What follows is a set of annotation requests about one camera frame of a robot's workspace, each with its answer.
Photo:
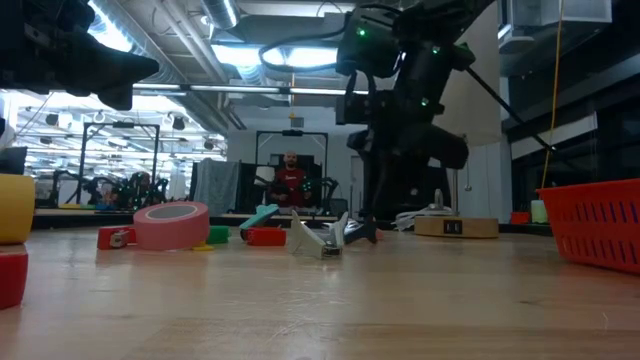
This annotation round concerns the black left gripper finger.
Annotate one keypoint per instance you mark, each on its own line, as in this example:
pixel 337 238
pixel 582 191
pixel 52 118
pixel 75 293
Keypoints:
pixel 115 65

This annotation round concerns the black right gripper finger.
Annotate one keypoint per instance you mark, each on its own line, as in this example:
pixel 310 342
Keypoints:
pixel 384 185
pixel 369 200

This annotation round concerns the black staple remover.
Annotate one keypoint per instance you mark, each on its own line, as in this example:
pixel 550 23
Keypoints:
pixel 357 232

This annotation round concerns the grey staple remover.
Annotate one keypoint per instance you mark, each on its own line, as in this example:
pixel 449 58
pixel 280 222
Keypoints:
pixel 305 240

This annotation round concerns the teal staple remover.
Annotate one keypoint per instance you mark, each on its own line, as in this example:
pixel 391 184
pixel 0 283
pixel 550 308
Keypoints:
pixel 260 215

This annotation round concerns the green stapler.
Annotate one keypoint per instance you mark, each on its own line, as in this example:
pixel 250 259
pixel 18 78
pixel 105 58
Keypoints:
pixel 220 235

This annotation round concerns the yellow tape roll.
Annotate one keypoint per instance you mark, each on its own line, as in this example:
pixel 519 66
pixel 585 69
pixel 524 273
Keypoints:
pixel 15 210

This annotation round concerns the red stapler with metal plate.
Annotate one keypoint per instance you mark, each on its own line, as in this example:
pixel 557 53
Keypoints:
pixel 105 237

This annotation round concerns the yellow stapler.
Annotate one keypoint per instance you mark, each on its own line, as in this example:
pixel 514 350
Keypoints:
pixel 202 247

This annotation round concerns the pink tape roll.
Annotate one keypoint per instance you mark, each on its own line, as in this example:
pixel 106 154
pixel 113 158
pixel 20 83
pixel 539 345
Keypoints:
pixel 170 232

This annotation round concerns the background black robot arm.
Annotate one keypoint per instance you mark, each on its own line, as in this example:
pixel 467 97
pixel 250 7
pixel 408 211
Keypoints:
pixel 325 187

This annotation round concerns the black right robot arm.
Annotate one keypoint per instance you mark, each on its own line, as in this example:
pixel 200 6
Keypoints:
pixel 425 65

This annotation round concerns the black cabinet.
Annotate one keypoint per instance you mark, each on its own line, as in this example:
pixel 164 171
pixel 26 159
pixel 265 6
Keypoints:
pixel 425 190

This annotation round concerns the white shade wooden base lamp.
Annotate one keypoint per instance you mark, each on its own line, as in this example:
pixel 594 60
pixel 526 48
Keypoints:
pixel 480 110

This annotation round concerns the person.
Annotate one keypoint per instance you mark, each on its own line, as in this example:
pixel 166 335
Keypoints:
pixel 291 182

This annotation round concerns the small background table lamp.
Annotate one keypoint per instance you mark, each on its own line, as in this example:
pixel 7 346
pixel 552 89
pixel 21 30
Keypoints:
pixel 265 175

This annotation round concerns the small red bin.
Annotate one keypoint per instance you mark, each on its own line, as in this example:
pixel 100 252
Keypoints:
pixel 520 218

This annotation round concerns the black monitor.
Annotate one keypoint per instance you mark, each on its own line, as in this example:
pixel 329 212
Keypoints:
pixel 12 160

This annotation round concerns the green cup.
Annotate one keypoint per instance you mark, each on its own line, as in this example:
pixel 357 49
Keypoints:
pixel 539 212

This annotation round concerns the grey hanging cloth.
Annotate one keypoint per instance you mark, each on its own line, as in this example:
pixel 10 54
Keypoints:
pixel 215 185

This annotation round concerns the red plastic basket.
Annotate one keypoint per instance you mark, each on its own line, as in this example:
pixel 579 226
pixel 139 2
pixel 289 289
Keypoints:
pixel 590 225

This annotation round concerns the black background rig frame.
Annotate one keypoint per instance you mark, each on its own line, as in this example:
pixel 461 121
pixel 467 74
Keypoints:
pixel 291 133
pixel 120 125

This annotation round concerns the black metal table frame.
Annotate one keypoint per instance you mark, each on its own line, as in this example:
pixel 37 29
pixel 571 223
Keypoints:
pixel 75 222

